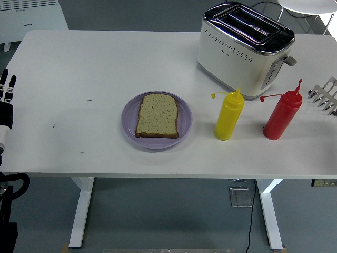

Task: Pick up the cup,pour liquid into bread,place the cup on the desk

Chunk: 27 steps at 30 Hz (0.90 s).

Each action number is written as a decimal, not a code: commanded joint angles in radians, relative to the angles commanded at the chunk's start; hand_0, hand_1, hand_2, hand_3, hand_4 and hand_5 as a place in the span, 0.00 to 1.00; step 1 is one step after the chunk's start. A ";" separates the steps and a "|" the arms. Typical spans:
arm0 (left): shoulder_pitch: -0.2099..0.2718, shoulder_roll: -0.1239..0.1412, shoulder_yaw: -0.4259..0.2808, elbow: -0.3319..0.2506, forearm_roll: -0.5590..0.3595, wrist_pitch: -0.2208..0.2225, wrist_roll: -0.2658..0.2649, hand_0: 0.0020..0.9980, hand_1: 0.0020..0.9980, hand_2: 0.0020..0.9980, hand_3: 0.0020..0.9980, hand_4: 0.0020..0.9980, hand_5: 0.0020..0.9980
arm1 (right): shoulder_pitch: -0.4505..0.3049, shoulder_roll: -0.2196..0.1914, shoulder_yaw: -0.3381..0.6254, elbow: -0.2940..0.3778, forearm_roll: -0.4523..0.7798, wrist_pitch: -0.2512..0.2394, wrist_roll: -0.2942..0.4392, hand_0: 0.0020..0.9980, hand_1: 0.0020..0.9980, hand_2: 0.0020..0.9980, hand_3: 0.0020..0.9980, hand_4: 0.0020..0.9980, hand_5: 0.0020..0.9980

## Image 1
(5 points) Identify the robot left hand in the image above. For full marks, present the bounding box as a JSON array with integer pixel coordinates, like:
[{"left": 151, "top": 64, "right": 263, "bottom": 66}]
[{"left": 0, "top": 69, "right": 17, "bottom": 151}]

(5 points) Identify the yellow squeeze bottle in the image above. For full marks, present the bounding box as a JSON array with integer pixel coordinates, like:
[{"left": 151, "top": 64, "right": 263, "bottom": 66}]
[{"left": 210, "top": 87, "right": 245, "bottom": 141}]

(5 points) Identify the white round side table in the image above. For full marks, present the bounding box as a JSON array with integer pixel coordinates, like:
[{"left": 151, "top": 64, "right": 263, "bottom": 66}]
[{"left": 276, "top": 0, "right": 337, "bottom": 36}]

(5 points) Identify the white and chrome toaster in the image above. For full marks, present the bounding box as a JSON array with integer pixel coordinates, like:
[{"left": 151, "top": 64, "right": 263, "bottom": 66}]
[{"left": 196, "top": 1, "right": 298, "bottom": 101}]

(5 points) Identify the red squeeze bottle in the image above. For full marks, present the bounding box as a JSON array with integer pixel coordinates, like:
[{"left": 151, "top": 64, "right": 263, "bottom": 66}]
[{"left": 259, "top": 79, "right": 303, "bottom": 141}]

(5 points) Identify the bread slice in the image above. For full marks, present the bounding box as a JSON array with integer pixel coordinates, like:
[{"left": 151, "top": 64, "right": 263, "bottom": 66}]
[{"left": 135, "top": 93, "right": 180, "bottom": 139}]

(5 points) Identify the table height control panel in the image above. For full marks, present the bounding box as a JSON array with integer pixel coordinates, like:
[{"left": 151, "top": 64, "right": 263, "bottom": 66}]
[{"left": 311, "top": 179, "right": 337, "bottom": 188}]

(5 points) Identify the white table leg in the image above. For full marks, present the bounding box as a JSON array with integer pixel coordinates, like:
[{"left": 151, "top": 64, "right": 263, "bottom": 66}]
[
  {"left": 68, "top": 177, "right": 95, "bottom": 248},
  {"left": 256, "top": 179, "right": 284, "bottom": 250}
]

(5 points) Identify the silver metal toast rack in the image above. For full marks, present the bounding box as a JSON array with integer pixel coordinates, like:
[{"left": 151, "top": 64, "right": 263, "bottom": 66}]
[{"left": 307, "top": 76, "right": 337, "bottom": 116}]

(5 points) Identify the black power cable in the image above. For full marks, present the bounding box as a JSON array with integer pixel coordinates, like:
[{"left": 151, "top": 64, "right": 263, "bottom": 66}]
[{"left": 246, "top": 179, "right": 257, "bottom": 253}]

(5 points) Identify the purple round plate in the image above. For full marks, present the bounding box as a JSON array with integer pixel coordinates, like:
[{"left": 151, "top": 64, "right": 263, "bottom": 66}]
[{"left": 121, "top": 91, "right": 193, "bottom": 150}]

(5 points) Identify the white heater appliance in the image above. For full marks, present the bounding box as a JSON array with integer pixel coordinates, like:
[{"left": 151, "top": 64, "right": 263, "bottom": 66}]
[{"left": 0, "top": 0, "right": 70, "bottom": 52}]

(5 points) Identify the clear floor socket cover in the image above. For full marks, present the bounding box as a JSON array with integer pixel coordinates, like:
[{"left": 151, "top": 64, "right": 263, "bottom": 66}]
[{"left": 229, "top": 187, "right": 253, "bottom": 208}]

